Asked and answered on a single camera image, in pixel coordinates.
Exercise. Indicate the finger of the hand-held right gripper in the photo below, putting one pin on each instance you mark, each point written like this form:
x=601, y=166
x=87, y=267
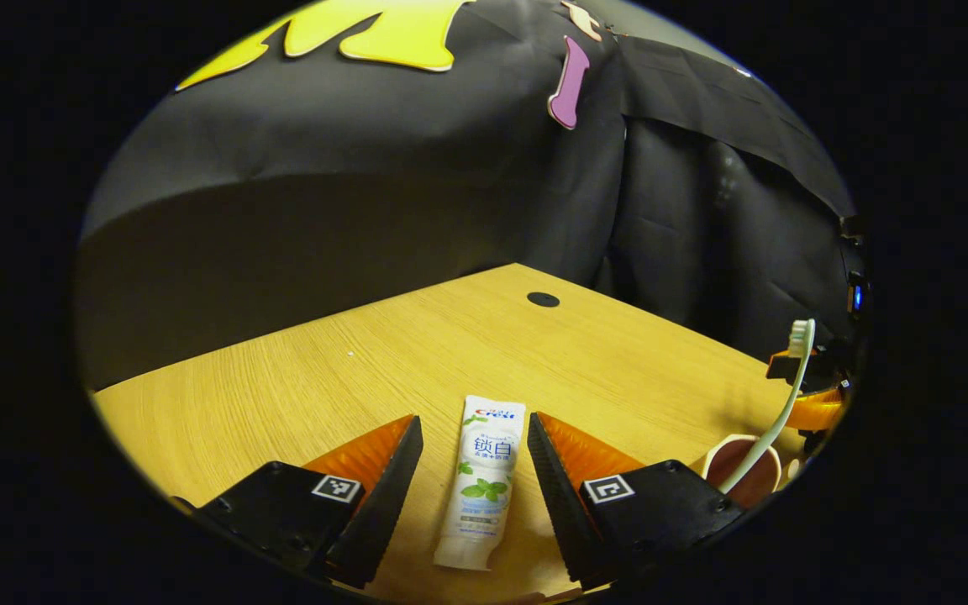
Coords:
x=816, y=370
x=820, y=412

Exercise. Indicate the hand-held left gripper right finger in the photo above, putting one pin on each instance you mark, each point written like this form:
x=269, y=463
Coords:
x=564, y=504

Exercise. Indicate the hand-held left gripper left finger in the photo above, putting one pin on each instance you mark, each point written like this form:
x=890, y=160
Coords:
x=383, y=504

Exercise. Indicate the white toothbrush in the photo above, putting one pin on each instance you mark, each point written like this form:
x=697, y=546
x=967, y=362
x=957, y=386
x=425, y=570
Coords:
x=802, y=336

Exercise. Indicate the white toothpaste tube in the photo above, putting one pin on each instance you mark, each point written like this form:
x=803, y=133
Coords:
x=484, y=479

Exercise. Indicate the beige cup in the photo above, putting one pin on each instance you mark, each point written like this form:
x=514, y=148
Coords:
x=728, y=458

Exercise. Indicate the wooden desktop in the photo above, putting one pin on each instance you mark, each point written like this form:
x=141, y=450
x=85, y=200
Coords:
x=450, y=353

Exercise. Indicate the black backdrop cloth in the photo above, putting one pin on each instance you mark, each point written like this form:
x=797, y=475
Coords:
x=366, y=168

